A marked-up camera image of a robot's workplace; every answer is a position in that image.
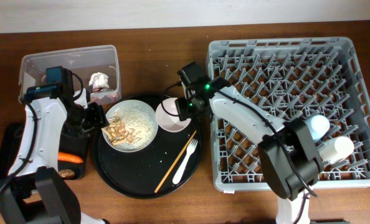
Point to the light blue plastic cup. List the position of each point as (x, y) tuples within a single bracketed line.
[(318, 126)]

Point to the red snack wrapper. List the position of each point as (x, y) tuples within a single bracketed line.
[(106, 95)]

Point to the wooden chopstick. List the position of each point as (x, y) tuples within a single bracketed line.
[(175, 162)]

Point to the orange carrot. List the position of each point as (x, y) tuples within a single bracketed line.
[(66, 157)]

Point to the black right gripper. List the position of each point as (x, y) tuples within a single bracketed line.
[(182, 111)]

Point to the grey plate with food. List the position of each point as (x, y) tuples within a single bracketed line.
[(131, 126)]

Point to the clear plastic waste bin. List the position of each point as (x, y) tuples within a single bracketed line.
[(82, 61)]

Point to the black rectangular tray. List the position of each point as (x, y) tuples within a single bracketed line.
[(12, 140)]

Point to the white plastic fork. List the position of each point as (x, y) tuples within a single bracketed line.
[(189, 151)]

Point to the white tissue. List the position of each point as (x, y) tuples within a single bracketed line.
[(98, 80)]

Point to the pink shallow bowl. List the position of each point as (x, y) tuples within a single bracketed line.
[(167, 122)]

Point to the brown round cookie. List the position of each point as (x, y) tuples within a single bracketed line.
[(67, 174)]

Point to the grey dishwasher rack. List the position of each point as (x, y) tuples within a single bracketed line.
[(299, 78)]

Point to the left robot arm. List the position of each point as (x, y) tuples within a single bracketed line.
[(33, 191)]

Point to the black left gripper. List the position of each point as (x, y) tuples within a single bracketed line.
[(99, 119)]

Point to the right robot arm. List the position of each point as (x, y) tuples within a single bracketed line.
[(288, 156)]

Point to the cream plastic cup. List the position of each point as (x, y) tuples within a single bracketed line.
[(336, 149)]

